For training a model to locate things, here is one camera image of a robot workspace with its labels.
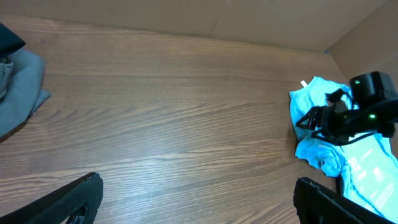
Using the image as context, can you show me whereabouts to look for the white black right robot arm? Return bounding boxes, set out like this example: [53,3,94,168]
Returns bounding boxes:
[289,72,397,223]

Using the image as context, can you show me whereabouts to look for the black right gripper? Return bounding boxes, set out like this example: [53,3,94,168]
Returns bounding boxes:
[293,88,392,224]

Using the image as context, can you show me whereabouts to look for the folded black t-shirt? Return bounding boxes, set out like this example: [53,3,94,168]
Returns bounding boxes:
[0,24,25,58]

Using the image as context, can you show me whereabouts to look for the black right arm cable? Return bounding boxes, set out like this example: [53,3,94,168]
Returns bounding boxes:
[310,96,398,146]

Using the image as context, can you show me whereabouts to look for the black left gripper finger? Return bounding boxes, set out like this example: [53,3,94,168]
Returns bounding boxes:
[1,172,103,224]

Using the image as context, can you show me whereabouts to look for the light blue printed t-shirt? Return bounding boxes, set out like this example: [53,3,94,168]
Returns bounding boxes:
[289,77,397,222]

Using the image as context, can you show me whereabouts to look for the folded grey t-shirt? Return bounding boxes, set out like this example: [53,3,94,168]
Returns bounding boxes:
[1,49,50,136]

